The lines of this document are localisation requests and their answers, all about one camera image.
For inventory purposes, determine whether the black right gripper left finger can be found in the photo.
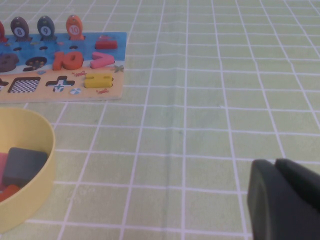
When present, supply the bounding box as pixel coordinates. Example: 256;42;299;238
246;159;320;240

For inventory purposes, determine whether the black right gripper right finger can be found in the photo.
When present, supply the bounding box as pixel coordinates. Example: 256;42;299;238
274;157;320;212

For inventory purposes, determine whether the yellow equals sign piece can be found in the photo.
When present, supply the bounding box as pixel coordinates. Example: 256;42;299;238
84;73;114;89

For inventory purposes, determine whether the pink greater-than sign piece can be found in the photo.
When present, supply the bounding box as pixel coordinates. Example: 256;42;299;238
90;51;115;70

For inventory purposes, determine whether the red minus sign piece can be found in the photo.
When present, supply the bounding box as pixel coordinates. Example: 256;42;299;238
95;40;118;50

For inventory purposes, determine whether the yellow plastic bowl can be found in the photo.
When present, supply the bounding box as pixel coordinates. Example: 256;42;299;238
0;107;56;235

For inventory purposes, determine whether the colourful wooden puzzle board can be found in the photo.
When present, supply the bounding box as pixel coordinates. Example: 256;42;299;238
0;31;128;104

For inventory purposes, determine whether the grey square shape piece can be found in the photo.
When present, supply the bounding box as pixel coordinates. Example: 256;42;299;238
1;146;48;188

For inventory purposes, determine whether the orange number ten piece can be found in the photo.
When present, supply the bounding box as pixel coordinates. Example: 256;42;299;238
52;50;84;71

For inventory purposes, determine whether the orange plus sign piece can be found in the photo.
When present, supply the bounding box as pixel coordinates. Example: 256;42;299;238
0;184;21;203

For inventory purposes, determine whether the pink trapezoid shape piece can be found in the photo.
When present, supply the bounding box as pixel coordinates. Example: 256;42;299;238
0;152;10;186

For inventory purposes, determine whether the brown number eight piece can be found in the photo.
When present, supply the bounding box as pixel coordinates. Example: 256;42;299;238
0;53;19;73

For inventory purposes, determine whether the green checked tablecloth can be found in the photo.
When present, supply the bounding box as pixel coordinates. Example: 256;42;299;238
0;0;320;240

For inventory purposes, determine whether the orange fish peg numbered ten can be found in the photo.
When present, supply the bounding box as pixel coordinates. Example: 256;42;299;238
65;14;85;41

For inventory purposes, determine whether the slate fish peg numbered nine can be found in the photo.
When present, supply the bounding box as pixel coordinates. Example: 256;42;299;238
37;15;57;42

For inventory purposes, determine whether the brown fish peg numbered eight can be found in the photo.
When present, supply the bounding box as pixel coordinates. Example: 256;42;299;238
10;16;33;42

